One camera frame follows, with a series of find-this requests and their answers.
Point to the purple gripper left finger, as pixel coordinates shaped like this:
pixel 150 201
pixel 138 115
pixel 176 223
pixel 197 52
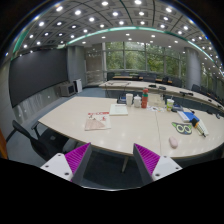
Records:
pixel 70 166

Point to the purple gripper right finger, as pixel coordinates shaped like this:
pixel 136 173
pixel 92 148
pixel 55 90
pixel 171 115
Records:
pixel 151 166

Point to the black office chair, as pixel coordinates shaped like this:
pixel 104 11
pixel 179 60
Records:
pixel 23 147

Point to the red and white magazine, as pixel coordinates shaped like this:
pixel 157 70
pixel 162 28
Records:
pixel 97 121

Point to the blue and white book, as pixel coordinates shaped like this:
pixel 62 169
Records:
pixel 187 116

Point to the black and yellow marker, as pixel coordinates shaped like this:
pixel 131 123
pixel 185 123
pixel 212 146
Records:
pixel 196 125

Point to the green cup with straw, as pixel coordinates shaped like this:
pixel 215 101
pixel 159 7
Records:
pixel 169 104

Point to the white lidded jar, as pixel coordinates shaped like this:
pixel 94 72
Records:
pixel 137 101

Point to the white paper cup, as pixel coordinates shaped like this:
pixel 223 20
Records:
pixel 129 99

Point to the grey box monitor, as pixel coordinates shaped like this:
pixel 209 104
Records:
pixel 67 90

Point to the white cabinet unit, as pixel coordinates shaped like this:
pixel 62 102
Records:
pixel 78 85

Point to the large dark wall screen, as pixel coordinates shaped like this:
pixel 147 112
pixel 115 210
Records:
pixel 34 72

